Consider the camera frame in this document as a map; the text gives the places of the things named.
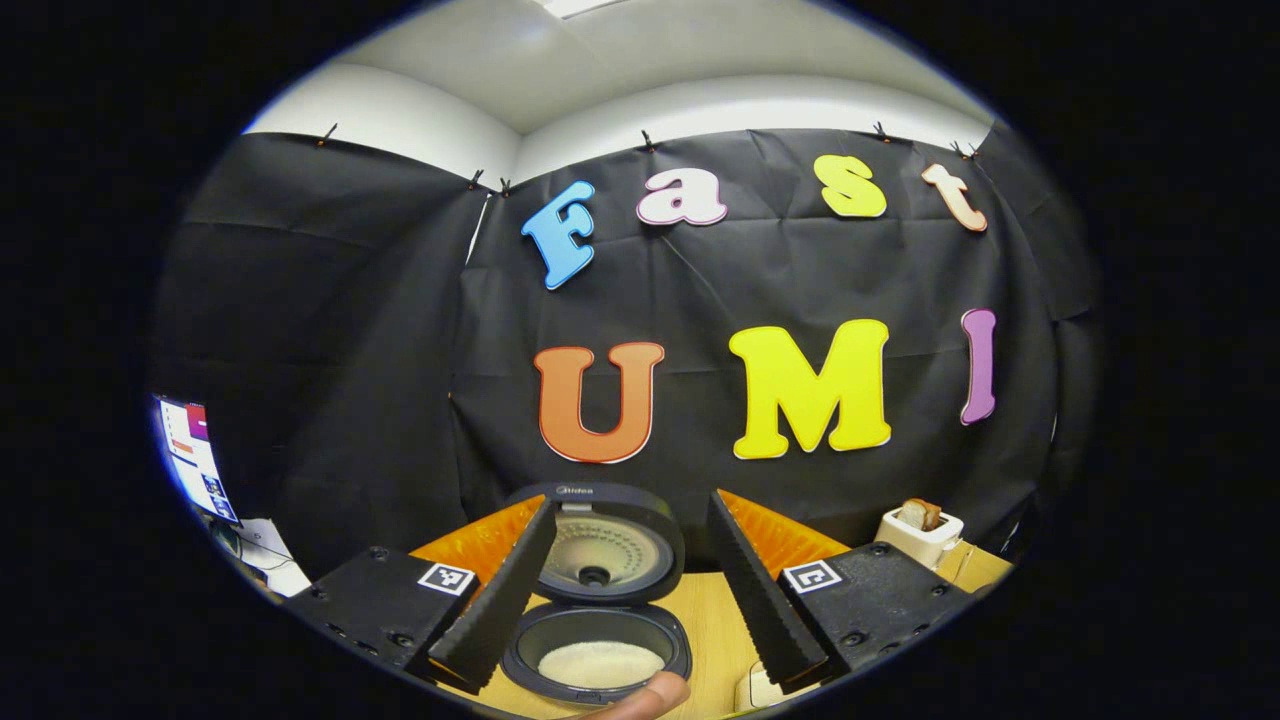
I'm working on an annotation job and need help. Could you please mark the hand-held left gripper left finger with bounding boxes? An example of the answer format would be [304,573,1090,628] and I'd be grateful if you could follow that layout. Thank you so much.
[290,495,558,696]

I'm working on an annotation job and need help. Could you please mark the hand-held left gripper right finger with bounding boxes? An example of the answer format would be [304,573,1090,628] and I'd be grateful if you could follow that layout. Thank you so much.
[706,489,976,696]

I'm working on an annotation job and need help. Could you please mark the white rice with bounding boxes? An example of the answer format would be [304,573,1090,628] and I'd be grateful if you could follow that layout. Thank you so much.
[538,640,666,689]

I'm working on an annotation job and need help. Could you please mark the black silver rice cooker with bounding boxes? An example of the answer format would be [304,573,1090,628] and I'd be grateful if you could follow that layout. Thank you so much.
[500,481,693,707]

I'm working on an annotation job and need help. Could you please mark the clear plastic rice box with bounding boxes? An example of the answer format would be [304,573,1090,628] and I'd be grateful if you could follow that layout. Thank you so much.
[733,658,816,715]

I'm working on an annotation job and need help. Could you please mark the white toaster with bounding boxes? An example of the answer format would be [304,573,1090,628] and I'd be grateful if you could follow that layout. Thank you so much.
[876,505,966,571]

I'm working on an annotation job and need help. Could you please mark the white side desk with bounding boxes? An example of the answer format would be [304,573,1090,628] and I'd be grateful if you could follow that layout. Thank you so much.
[215,518,313,598]

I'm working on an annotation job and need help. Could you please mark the black backdrop cloth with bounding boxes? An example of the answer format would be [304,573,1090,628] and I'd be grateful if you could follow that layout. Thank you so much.
[150,125,1101,581]

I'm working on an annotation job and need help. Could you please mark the computer monitor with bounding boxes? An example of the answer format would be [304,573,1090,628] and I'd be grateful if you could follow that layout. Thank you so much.
[152,393,243,526]

